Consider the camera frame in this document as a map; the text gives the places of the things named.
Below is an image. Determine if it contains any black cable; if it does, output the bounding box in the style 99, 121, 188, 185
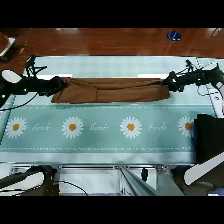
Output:
52, 180, 90, 197
0, 91, 40, 112
195, 84, 215, 98

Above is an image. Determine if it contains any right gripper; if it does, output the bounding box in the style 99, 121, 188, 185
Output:
161, 70, 188, 93

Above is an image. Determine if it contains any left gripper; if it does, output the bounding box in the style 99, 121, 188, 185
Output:
38, 76, 70, 98

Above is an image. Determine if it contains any brown garment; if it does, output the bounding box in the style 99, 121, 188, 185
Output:
50, 77, 172, 105

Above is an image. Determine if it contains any blue round object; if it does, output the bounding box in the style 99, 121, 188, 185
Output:
167, 30, 183, 43

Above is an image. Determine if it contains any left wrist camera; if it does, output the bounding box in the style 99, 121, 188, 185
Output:
24, 54, 48, 79

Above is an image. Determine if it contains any silver frame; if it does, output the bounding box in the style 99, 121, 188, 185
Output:
0, 161, 224, 197

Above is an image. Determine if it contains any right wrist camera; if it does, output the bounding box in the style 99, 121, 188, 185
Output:
184, 58, 202, 74

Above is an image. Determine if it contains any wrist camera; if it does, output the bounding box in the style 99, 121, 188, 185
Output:
24, 54, 48, 79
184, 58, 202, 74

